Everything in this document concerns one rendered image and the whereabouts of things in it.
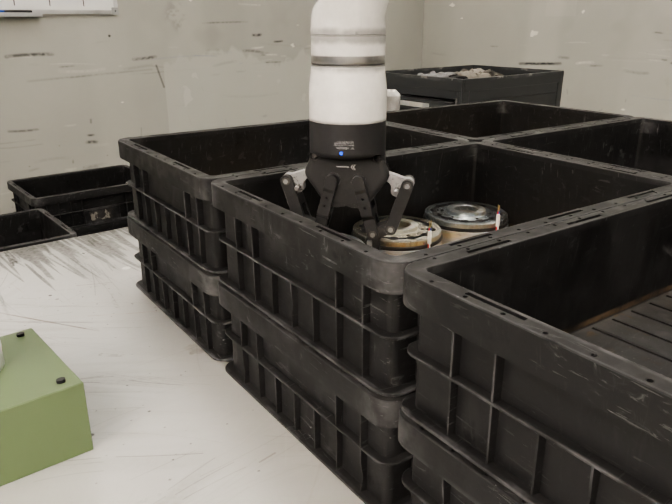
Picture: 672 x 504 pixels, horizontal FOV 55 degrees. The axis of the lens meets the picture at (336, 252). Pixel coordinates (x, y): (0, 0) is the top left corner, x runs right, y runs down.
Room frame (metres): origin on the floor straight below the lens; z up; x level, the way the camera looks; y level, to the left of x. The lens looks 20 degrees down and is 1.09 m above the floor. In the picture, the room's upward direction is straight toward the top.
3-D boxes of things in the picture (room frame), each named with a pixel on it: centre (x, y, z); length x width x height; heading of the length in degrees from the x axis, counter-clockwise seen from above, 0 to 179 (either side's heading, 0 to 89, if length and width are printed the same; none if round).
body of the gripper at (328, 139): (0.63, -0.01, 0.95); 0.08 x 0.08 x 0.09
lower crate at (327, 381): (0.64, -0.11, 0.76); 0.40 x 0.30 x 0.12; 125
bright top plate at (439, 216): (0.76, -0.16, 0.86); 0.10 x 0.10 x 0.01
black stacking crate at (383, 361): (0.64, -0.11, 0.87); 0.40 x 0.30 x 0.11; 125
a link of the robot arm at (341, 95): (0.65, -0.01, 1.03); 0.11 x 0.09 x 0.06; 170
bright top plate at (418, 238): (0.70, -0.07, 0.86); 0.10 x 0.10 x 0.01
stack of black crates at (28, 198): (2.04, 0.82, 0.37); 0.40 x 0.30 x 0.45; 129
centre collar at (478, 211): (0.76, -0.16, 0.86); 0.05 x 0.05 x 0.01
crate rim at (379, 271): (0.64, -0.11, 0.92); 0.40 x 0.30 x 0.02; 125
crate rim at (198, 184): (0.88, 0.06, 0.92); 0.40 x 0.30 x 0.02; 125
